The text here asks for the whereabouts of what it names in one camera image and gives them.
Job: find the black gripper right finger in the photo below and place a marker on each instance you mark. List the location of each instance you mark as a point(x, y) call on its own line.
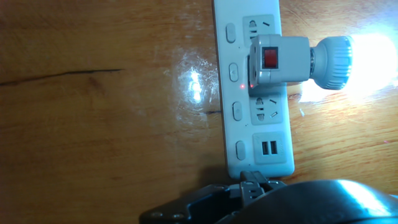
point(272, 184)

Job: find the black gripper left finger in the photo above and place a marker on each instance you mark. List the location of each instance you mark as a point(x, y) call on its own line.
point(192, 202)

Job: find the white bulb holder with bulb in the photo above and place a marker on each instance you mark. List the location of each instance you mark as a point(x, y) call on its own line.
point(289, 60)

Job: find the white power strip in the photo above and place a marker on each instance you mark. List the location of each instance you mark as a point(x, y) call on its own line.
point(236, 130)

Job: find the brown wooden board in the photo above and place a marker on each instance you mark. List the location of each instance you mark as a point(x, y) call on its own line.
point(93, 124)

